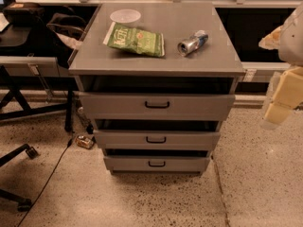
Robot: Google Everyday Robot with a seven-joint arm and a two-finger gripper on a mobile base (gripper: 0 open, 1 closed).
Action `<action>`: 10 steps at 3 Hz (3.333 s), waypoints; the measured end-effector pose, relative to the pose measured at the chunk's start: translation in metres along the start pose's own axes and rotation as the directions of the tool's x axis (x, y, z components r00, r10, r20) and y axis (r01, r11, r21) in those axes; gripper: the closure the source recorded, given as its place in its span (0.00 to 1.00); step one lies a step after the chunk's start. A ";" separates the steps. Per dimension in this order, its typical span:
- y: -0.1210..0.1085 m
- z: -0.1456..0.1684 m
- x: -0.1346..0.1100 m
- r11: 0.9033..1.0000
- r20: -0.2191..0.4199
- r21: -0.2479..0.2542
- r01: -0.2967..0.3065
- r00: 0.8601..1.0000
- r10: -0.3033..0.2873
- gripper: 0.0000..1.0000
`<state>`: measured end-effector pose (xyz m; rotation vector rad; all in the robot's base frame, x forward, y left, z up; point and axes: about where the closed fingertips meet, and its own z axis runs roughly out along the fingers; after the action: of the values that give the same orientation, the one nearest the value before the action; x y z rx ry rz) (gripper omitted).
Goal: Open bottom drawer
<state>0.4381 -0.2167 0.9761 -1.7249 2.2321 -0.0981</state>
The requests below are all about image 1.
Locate grey drawer cabinet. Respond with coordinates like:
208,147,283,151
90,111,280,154
69,3,244,160

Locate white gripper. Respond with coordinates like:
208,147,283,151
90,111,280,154
260,67,303,130

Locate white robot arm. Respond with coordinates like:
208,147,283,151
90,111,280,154
258,4,303,130

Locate clear plastic bowl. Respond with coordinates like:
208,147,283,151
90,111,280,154
110,9,141,26

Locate grey top drawer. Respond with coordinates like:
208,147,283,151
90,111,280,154
80,92,235,121

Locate black floor cable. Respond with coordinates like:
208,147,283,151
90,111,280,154
15,137,74,227

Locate grey drawer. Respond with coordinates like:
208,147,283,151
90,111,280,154
104,156,209,173
80,92,235,121
94,131,220,150

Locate black bag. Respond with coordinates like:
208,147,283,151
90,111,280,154
0,2,86,68

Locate grey bottom drawer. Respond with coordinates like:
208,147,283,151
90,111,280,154
104,156,209,173

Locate black desk frame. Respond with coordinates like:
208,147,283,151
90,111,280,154
0,56,77,131

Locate small jar on floor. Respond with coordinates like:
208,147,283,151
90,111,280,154
75,135,94,149

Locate green chip bag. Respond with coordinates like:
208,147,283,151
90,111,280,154
103,22,165,58

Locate black office chair base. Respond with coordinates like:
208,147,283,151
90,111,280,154
0,143,40,212

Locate grey middle drawer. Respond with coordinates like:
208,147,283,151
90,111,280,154
94,131,220,150

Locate silver blue soda can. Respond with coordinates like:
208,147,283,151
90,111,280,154
177,30,208,57

